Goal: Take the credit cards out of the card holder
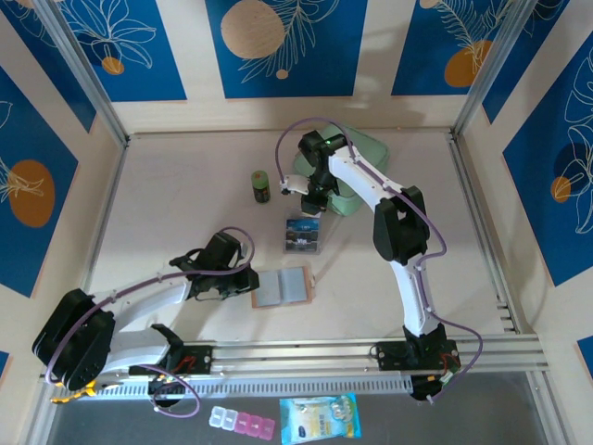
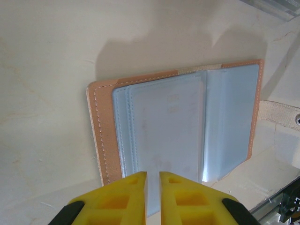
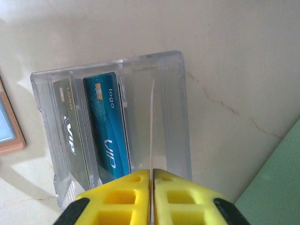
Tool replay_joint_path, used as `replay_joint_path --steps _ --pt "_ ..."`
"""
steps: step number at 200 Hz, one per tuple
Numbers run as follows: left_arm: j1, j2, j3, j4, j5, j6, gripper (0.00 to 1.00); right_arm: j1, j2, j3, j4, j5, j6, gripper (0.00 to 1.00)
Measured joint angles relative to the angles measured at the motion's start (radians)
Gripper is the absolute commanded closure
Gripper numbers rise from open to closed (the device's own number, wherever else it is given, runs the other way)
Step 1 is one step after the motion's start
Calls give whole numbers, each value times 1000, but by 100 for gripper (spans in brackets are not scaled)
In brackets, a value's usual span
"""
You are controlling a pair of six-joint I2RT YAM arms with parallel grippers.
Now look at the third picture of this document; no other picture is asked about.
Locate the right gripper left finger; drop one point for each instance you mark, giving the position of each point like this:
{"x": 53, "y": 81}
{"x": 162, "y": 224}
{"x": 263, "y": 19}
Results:
{"x": 122, "y": 199}

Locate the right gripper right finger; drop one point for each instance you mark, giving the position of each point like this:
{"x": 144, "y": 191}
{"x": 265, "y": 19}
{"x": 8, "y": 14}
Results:
{"x": 182, "y": 199}

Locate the blue VIP card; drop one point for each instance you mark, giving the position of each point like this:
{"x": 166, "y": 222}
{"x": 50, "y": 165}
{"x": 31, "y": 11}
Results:
{"x": 107, "y": 129}

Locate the black VIP card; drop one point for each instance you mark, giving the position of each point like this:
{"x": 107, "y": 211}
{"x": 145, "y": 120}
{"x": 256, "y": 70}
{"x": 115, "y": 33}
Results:
{"x": 70, "y": 131}

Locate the pink leather card holder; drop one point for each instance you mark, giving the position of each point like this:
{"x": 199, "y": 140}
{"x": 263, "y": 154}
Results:
{"x": 16, "y": 140}

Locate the clear plastic card box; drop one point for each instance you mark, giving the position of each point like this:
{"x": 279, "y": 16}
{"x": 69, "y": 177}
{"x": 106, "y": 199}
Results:
{"x": 166, "y": 105}

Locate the mint green zip pouch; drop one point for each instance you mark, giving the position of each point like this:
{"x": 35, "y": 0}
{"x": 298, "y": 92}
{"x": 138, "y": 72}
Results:
{"x": 276, "y": 187}

